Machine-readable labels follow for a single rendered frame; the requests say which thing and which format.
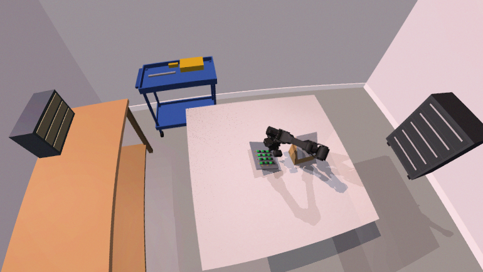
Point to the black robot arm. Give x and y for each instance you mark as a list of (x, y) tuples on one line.
[(284, 137)]

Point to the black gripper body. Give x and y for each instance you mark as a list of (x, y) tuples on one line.
[(276, 152)]

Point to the grey switch panel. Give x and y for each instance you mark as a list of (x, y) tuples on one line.
[(263, 158)]

